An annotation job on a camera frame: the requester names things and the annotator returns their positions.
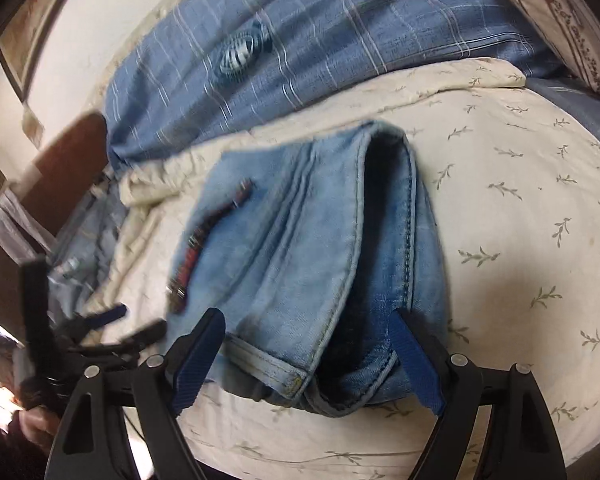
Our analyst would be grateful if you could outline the brown wooden headboard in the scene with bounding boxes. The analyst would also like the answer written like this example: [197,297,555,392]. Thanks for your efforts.
[0,112,111,341]

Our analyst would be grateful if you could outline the blue denim pants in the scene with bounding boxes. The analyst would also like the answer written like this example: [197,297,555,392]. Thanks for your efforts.
[166,120,451,417]

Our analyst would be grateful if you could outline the striped pillow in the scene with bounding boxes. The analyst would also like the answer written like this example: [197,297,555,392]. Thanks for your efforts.
[467,0,600,93]

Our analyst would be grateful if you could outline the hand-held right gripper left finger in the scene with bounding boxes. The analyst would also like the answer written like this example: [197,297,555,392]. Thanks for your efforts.
[44,306,227,480]

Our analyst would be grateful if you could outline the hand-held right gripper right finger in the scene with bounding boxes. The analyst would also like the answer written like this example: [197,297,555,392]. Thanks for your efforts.
[390,308,568,480]

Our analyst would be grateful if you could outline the blue plaid shirt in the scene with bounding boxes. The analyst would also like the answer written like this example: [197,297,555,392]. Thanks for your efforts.
[102,0,563,171]

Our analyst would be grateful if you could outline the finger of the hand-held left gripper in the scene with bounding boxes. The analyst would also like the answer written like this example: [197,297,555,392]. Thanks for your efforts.
[80,320,167,361]
[60,304,128,346]

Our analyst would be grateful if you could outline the wall picture frame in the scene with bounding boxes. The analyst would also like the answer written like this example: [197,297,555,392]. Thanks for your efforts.
[0,0,96,101]

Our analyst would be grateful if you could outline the grey patterned cloth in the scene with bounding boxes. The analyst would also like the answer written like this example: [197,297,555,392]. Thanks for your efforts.
[50,170,128,311]

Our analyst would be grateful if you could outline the person's left hand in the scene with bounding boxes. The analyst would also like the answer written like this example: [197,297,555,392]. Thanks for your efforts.
[17,402,61,453]

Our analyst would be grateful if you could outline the cream leaf-print quilt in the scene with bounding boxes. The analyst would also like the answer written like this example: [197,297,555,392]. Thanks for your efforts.
[87,57,600,480]

